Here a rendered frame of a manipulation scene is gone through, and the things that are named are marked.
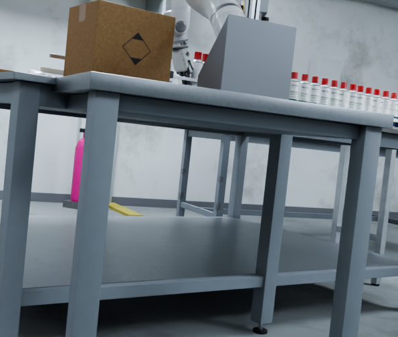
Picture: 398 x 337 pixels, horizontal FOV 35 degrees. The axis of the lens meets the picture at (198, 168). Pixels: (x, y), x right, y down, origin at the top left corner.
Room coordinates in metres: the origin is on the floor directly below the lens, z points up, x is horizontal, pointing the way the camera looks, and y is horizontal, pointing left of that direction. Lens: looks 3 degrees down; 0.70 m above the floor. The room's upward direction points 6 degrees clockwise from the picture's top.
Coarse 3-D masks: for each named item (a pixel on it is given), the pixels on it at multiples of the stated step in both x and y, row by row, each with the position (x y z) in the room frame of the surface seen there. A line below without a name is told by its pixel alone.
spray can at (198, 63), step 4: (196, 52) 2.80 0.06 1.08; (200, 52) 2.80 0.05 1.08; (196, 56) 2.79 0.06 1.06; (200, 56) 2.80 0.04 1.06; (196, 60) 2.79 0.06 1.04; (200, 60) 2.80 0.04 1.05; (196, 64) 2.78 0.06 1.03; (200, 64) 2.79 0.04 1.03; (196, 68) 2.78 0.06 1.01; (200, 68) 2.79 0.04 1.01; (196, 72) 2.78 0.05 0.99; (192, 76) 2.79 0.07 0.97; (196, 76) 2.78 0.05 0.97; (192, 84) 2.79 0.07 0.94; (196, 84) 2.78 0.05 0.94
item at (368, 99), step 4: (368, 88) 3.52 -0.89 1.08; (368, 92) 3.52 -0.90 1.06; (368, 96) 3.51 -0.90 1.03; (372, 96) 3.52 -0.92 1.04; (364, 100) 3.52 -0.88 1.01; (368, 100) 3.51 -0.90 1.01; (372, 100) 3.52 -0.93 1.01; (364, 104) 3.52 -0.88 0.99; (368, 104) 3.51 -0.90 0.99; (364, 108) 3.52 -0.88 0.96; (368, 108) 3.51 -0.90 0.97
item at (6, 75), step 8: (0, 72) 1.75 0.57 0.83; (8, 72) 1.69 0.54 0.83; (16, 72) 1.66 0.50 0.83; (0, 80) 1.81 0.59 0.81; (8, 80) 1.77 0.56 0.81; (16, 80) 1.73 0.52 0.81; (24, 80) 1.69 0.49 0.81; (32, 80) 1.69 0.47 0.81; (40, 80) 1.70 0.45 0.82; (48, 80) 1.72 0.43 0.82; (384, 128) 2.60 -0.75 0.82; (392, 128) 2.63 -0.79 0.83
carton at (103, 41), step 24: (72, 24) 2.22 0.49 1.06; (96, 24) 2.06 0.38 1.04; (120, 24) 2.11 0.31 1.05; (144, 24) 2.16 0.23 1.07; (168, 24) 2.22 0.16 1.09; (72, 48) 2.20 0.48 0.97; (96, 48) 2.06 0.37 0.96; (120, 48) 2.12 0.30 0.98; (144, 48) 2.17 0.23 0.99; (168, 48) 2.22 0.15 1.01; (72, 72) 2.19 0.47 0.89; (120, 72) 2.12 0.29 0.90; (144, 72) 2.17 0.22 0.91; (168, 72) 2.23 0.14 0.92
